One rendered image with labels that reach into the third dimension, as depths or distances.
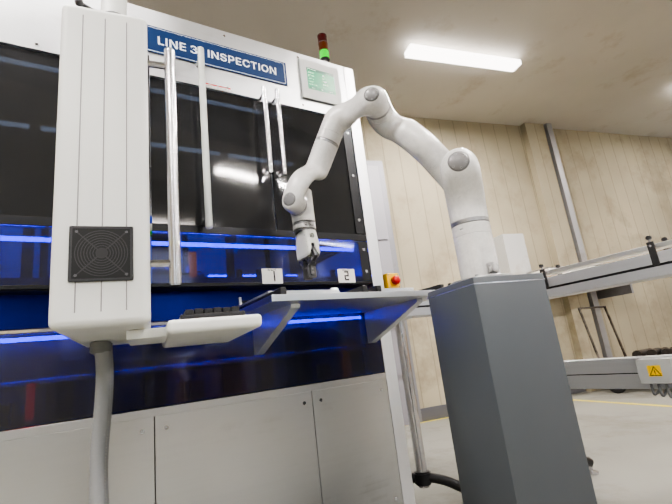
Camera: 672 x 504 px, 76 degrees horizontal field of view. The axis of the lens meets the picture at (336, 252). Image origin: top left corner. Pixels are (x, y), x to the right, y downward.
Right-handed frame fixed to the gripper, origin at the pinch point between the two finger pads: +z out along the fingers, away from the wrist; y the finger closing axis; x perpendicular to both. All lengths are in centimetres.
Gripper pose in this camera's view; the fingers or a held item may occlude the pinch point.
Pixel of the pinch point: (309, 273)
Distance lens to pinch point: 151.9
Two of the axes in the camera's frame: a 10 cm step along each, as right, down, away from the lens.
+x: -8.6, -0.2, -5.2
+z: 1.3, 9.6, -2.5
